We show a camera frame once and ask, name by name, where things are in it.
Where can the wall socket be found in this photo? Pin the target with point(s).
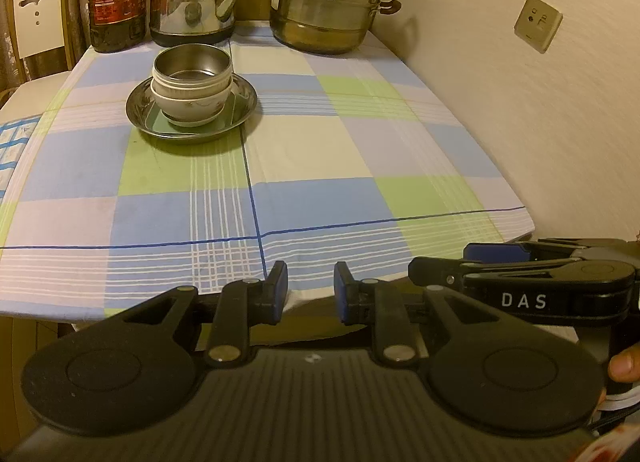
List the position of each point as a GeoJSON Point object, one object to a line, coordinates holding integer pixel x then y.
{"type": "Point", "coordinates": [539, 24]}

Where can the white chair back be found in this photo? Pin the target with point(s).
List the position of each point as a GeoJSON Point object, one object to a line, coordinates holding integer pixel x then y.
{"type": "Point", "coordinates": [40, 27]}

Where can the blue grid patterned cloth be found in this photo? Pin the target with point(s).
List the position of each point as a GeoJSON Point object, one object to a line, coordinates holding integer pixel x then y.
{"type": "Point", "coordinates": [12, 147]}

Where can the person's right hand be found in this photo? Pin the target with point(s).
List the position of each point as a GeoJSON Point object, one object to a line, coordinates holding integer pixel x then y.
{"type": "Point", "coordinates": [627, 364]}

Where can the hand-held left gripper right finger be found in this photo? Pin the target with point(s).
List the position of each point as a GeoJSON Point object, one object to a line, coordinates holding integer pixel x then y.
{"type": "Point", "coordinates": [342, 294]}

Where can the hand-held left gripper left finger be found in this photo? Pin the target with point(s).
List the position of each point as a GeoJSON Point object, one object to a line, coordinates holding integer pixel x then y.
{"type": "Point", "coordinates": [277, 294]}

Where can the checked tablecloth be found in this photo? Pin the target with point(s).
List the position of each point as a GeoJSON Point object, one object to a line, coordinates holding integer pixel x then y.
{"type": "Point", "coordinates": [325, 167]}

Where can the stainless steel plate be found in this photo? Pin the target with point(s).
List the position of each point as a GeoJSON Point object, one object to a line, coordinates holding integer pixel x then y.
{"type": "Point", "coordinates": [240, 104]}

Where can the white floral ceramic bowl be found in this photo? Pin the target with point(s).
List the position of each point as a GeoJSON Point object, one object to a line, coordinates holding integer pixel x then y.
{"type": "Point", "coordinates": [192, 104]}

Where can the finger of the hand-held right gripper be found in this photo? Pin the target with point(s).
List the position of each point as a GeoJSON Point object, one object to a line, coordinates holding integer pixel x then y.
{"type": "Point", "coordinates": [500, 252]}
{"type": "Point", "coordinates": [440, 272]}

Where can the stainless steel bowl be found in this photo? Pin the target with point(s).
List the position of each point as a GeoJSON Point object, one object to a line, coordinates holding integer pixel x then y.
{"type": "Point", "coordinates": [192, 62]}

